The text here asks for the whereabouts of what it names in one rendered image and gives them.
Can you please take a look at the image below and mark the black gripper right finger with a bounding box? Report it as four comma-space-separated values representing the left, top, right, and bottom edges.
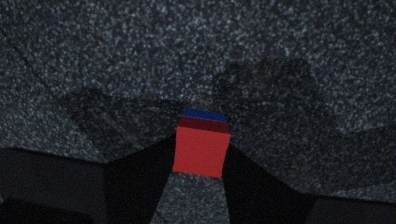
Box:
222, 143, 396, 224

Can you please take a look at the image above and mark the red block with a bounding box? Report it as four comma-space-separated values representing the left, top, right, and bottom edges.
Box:
172, 116, 231, 178

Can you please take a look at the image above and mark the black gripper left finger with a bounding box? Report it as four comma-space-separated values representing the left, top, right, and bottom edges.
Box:
0, 135, 176, 224

